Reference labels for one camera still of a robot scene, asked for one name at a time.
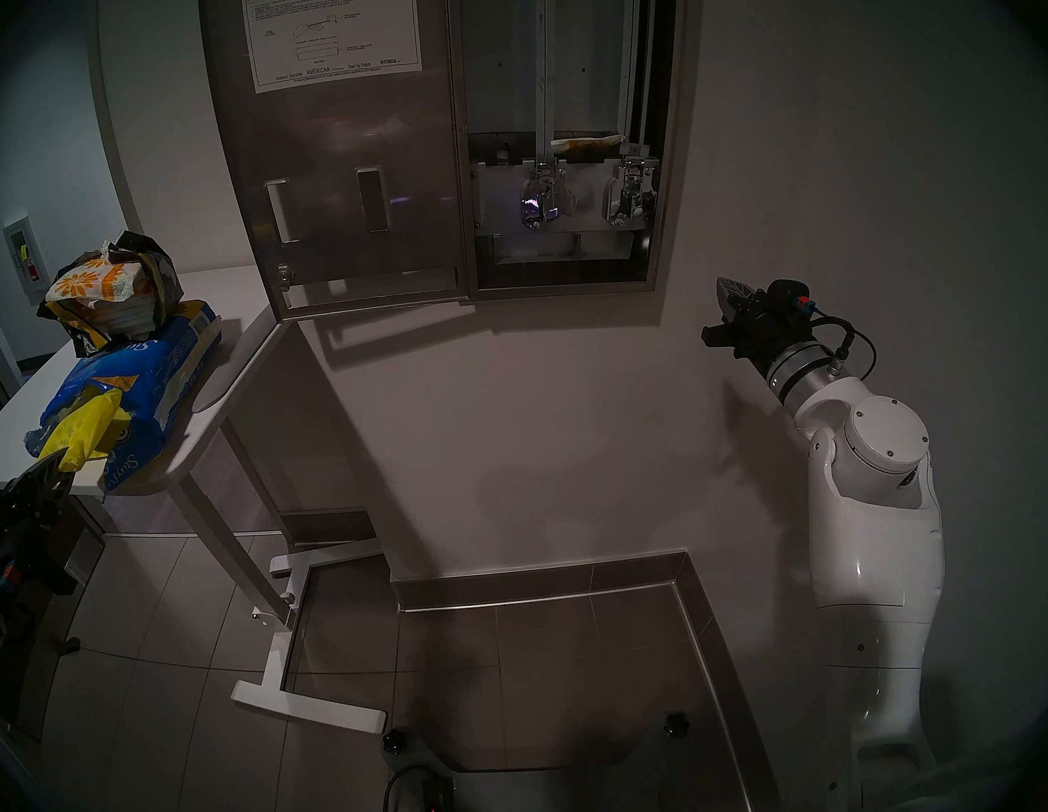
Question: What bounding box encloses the white instruction sheet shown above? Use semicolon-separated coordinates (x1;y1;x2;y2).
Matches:
240;0;424;94

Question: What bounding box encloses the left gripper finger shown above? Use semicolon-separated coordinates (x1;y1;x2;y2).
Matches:
1;448;77;495
0;480;65;533

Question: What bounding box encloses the dark robot base platform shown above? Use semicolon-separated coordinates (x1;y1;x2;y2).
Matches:
411;709;691;812

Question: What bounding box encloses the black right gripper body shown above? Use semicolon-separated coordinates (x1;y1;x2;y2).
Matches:
701;279;819;373

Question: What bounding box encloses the yellow plastic pad pack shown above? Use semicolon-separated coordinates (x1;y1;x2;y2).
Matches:
35;385;131;475

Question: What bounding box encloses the white table top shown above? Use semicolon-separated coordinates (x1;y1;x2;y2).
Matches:
0;263;293;506

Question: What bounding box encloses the white table base frame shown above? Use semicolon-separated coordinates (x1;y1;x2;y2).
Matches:
167;414;390;748

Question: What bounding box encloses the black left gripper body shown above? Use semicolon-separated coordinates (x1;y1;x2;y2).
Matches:
0;504;82;609

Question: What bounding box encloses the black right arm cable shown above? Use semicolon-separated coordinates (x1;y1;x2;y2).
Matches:
806;310;879;386

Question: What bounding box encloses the orange flower pad package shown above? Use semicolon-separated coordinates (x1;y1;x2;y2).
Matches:
34;227;187;360

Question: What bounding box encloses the chrome dispensing lever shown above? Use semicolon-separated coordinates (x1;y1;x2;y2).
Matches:
516;157;578;232
599;154;662;230

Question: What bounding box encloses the wall fire extinguisher cabinet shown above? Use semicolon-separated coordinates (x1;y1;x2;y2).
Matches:
1;213;54;308

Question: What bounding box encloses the blue pad package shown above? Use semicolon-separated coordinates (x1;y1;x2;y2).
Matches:
16;297;232;501

